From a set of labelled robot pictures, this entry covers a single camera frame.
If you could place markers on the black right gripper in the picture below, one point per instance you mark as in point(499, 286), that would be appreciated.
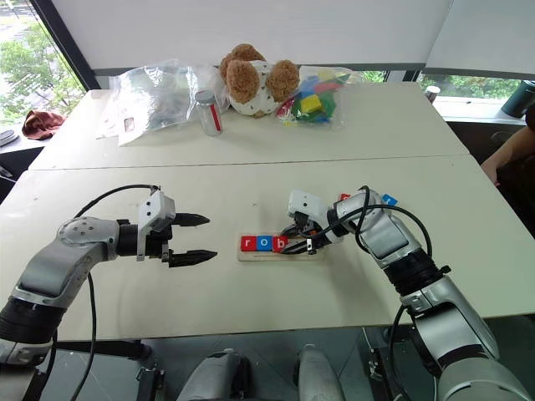
point(308, 230)

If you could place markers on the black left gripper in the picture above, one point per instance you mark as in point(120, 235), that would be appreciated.
point(158, 244)

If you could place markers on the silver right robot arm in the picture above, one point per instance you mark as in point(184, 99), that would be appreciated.
point(434, 309)

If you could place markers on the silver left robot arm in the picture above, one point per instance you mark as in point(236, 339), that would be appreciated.
point(54, 267)

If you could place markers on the red letter block b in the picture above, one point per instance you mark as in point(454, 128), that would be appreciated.
point(280, 244)

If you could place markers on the wooden letter tray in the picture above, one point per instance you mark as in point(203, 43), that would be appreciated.
point(271, 255)

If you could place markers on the blue letter block o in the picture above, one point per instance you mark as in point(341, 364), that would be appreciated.
point(263, 243)

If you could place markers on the red letter block r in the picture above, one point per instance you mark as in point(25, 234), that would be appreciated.
point(248, 243)

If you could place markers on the blue letter block t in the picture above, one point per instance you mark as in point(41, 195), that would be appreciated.
point(390, 199)

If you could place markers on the grey rounded robot leg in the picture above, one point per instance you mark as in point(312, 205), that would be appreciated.
point(209, 378)
point(317, 376)

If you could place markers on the bag of coloured building blocks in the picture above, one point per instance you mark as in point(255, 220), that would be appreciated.
point(315, 100)

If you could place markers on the clear jar with red label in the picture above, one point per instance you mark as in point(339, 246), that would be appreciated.
point(209, 115)

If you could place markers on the black table crossbar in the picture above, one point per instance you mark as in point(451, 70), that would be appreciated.
point(104, 348)

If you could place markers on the clear plastic bag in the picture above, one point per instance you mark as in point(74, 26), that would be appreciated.
point(154, 100)

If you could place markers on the brown and white teddy bear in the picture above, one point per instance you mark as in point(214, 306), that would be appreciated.
point(251, 79)

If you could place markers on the dark red cloth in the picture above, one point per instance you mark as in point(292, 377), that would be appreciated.
point(42, 123)

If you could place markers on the seated person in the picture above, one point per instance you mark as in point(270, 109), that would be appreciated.
point(507, 156)

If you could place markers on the dark green tumbler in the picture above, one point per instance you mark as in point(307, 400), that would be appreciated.
point(520, 98)

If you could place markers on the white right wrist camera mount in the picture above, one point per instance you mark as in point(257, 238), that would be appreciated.
point(307, 204)

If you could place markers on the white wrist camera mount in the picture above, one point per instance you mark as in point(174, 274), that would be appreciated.
point(307, 204)
point(155, 211)

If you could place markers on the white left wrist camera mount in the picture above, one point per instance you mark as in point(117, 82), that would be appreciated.
point(155, 211)

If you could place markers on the black window post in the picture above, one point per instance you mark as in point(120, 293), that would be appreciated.
point(62, 42)

